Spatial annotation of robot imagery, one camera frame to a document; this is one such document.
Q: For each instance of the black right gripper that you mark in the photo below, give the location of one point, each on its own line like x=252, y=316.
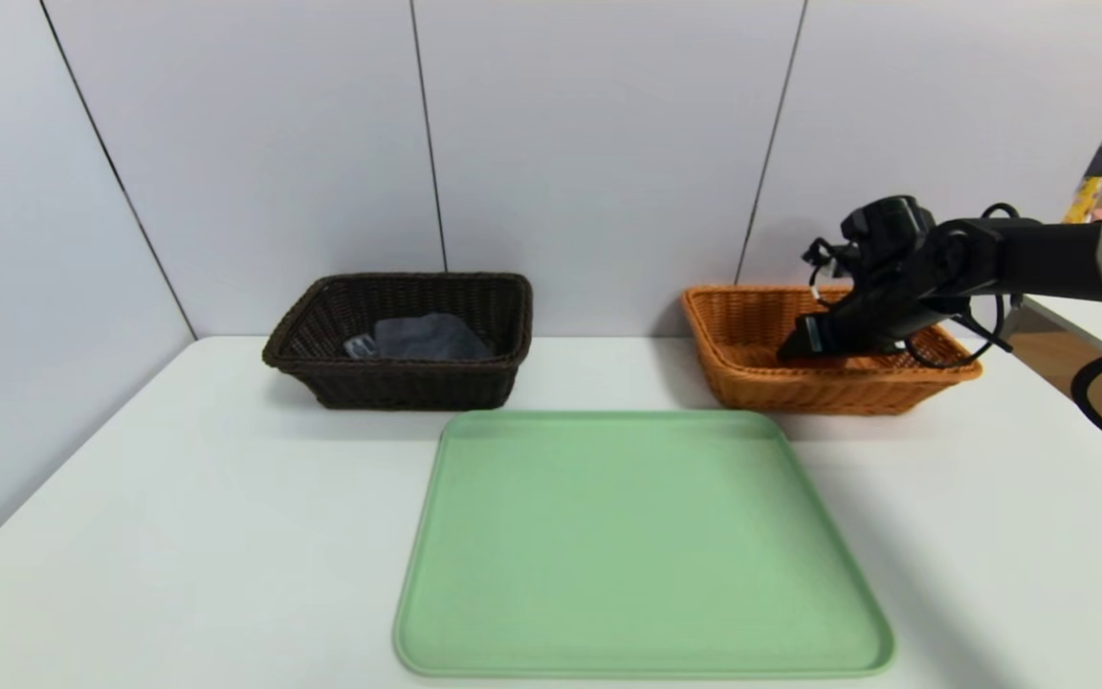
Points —
x=811, y=337

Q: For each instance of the dark grey towel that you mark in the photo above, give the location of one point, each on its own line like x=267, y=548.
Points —
x=436, y=340

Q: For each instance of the compass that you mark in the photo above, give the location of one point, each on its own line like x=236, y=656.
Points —
x=360, y=346

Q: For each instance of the grey and black right arm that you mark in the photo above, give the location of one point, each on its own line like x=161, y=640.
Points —
x=1039, y=254

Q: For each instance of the orange wicker basket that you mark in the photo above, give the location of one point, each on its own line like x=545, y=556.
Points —
x=752, y=383

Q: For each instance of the dark brown wicker basket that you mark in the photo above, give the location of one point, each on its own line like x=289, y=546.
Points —
x=398, y=388

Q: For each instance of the white side table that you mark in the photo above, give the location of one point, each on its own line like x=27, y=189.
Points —
x=1068, y=321

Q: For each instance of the light green plastic tray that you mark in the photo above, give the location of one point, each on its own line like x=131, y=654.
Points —
x=608, y=574

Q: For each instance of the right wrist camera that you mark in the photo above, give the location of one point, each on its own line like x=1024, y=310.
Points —
x=833, y=263

